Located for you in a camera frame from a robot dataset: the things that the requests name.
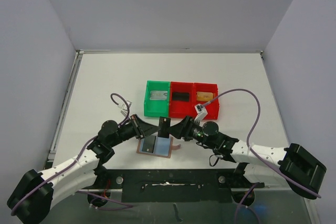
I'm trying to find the red plastic bin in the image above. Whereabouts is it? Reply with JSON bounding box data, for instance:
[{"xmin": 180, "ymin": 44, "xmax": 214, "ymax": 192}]
[
  {"xmin": 194, "ymin": 83, "xmax": 220, "ymax": 120},
  {"xmin": 169, "ymin": 82, "xmax": 196, "ymax": 119}
]

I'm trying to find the aluminium rail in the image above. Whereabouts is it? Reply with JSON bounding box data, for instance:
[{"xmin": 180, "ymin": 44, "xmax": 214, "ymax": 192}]
[
  {"xmin": 31, "ymin": 168, "xmax": 314, "ymax": 193},
  {"xmin": 44, "ymin": 50, "xmax": 83, "ymax": 168}
]

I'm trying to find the aluminium left rail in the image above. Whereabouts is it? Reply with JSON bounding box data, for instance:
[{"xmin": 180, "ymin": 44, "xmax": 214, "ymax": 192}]
[{"xmin": 44, "ymin": 50, "xmax": 83, "ymax": 168}]

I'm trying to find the aluminium front rail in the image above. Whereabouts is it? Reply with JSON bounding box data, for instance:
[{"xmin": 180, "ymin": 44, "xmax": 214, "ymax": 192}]
[{"xmin": 31, "ymin": 168, "xmax": 314, "ymax": 193}]

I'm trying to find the black card with chip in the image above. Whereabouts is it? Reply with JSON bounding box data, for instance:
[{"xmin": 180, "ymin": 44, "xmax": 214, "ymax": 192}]
[{"xmin": 157, "ymin": 116, "xmax": 171, "ymax": 138}]

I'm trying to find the green plastic bin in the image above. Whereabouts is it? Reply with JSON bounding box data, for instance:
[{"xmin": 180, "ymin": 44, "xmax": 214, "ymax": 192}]
[{"xmin": 144, "ymin": 80, "xmax": 170, "ymax": 118}]

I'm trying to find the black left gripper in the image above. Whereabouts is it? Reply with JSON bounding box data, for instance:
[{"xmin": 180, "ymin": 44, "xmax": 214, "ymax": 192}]
[{"xmin": 109, "ymin": 114, "xmax": 161, "ymax": 147}]

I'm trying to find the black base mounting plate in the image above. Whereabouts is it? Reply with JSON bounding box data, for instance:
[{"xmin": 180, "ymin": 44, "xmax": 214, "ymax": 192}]
[{"xmin": 86, "ymin": 168, "xmax": 252, "ymax": 203}]

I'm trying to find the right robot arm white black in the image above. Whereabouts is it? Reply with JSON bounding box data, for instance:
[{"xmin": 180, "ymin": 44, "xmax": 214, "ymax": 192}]
[{"xmin": 167, "ymin": 116, "xmax": 327, "ymax": 199}]

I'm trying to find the brown leather card holder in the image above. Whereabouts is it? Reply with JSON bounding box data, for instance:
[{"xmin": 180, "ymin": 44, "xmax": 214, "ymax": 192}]
[{"xmin": 136, "ymin": 135, "xmax": 181, "ymax": 158}]

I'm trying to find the gold card with stripe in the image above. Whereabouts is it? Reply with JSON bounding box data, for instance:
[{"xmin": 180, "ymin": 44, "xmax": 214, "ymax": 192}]
[{"xmin": 196, "ymin": 91, "xmax": 214, "ymax": 102}]

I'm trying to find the red plastic right bin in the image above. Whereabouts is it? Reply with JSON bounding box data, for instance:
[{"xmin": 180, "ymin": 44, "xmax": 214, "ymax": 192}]
[{"xmin": 194, "ymin": 83, "xmax": 220, "ymax": 120}]

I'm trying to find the silver grey card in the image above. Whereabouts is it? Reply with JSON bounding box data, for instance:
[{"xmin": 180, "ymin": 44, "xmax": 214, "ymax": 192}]
[{"xmin": 150, "ymin": 90, "xmax": 168, "ymax": 101}]

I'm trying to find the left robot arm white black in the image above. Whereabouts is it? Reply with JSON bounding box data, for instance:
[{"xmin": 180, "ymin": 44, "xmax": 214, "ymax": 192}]
[{"xmin": 7, "ymin": 114, "xmax": 160, "ymax": 223}]

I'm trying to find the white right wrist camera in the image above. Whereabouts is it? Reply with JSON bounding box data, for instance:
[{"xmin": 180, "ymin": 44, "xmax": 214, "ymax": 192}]
[{"xmin": 194, "ymin": 104, "xmax": 208, "ymax": 123}]

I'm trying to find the red plastic middle bin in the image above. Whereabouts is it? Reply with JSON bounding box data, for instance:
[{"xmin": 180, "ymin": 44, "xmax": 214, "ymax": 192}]
[{"xmin": 169, "ymin": 82, "xmax": 196, "ymax": 119}]

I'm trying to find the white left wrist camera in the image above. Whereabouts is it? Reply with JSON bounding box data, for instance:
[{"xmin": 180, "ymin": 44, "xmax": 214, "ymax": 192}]
[{"xmin": 117, "ymin": 100, "xmax": 133, "ymax": 116}]

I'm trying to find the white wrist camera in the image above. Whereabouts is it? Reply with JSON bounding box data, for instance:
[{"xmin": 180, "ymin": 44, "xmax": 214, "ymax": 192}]
[
  {"xmin": 117, "ymin": 100, "xmax": 133, "ymax": 116},
  {"xmin": 194, "ymin": 104, "xmax": 208, "ymax": 123}
]

